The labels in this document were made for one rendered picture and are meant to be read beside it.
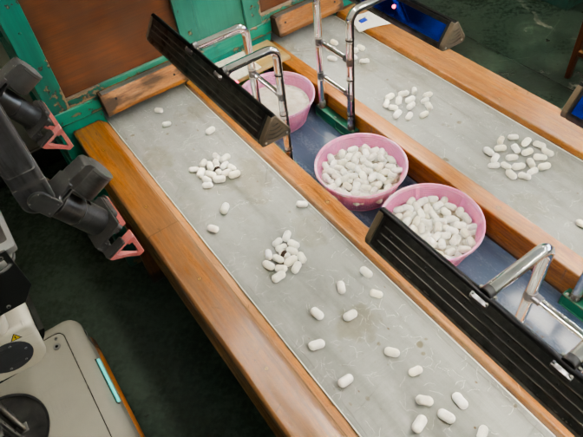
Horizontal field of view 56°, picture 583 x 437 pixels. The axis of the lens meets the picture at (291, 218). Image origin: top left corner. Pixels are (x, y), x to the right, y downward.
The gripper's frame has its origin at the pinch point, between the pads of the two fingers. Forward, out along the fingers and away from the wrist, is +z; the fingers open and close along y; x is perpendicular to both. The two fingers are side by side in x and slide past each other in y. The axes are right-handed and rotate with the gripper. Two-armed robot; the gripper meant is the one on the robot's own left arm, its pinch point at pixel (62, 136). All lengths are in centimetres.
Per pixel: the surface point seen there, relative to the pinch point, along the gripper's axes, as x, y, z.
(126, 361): 61, -2, 81
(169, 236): 1.0, -27.0, 25.5
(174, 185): -7.1, -8.1, 32.4
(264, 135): -35, -43, 9
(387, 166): -54, -42, 56
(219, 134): -27, 3, 42
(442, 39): -85, -41, 35
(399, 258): -35, -86, 10
